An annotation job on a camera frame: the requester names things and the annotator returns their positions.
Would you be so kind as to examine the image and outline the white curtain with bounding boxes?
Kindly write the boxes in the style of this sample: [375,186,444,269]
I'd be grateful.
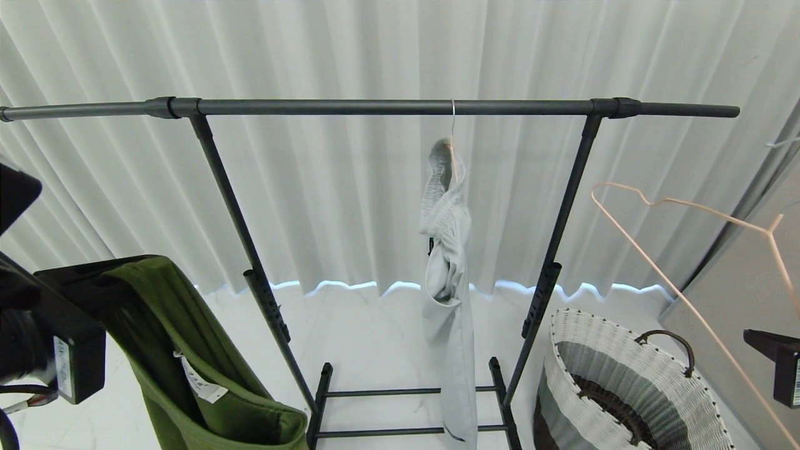
[0,0,800,298]

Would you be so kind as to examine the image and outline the pink clothes hanger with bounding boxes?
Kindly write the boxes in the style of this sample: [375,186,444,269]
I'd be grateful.
[591,134,800,450]
[449,100,466,188]

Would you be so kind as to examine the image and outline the black clothes rack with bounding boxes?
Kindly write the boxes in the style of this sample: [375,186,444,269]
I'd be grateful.
[0,97,740,450]

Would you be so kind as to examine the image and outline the green garment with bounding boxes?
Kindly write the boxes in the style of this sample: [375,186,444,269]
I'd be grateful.
[100,255,310,450]

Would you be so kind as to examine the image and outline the white laundry basket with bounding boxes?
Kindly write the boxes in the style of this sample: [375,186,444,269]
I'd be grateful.
[533,308,735,450]

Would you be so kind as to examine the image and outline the pale grey shorts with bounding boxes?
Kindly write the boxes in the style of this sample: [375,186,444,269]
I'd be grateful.
[420,139,479,450]

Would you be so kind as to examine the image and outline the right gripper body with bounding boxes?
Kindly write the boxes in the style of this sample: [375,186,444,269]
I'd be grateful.
[774,344,800,410]

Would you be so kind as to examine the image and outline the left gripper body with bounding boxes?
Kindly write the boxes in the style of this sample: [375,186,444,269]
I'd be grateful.
[0,250,107,404]

